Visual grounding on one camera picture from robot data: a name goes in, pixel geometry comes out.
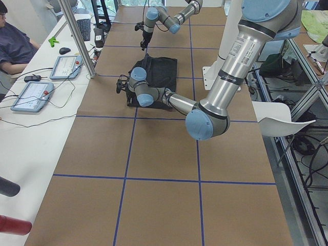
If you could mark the near teach pendant tablet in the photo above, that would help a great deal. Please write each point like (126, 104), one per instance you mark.
(33, 97)

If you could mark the black handheld remote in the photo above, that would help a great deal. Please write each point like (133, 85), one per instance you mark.
(32, 78)

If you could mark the black keyboard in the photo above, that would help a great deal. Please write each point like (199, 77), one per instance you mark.
(84, 26)

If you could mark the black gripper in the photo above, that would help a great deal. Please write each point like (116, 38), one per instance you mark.
(130, 97)
(145, 37)

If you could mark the seated person in blue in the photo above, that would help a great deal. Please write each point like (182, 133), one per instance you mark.
(17, 49)

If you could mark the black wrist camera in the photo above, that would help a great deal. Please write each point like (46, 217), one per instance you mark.
(121, 85)
(139, 26)

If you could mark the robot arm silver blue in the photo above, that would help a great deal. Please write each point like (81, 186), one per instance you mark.
(172, 23)
(260, 22)

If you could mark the teach pendant tablet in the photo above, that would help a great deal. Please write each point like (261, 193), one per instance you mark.
(33, 97)
(66, 67)

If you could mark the aluminium frame post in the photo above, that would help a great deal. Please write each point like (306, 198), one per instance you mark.
(71, 21)

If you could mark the black computer mouse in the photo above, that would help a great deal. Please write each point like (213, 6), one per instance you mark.
(64, 50)

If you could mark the far teach pendant tablet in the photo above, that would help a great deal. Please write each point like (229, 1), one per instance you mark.
(66, 67)

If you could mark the white plastic chair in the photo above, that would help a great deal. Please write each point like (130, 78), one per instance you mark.
(275, 119)

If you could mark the black box with label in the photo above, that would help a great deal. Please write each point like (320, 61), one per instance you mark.
(99, 37)

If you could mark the red bottle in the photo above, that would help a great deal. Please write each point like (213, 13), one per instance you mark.
(15, 226)

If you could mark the black t-shirt with logo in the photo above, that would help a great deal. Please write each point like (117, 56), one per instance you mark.
(161, 72)

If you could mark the green plastic clip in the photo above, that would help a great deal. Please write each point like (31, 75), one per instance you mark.
(52, 41)

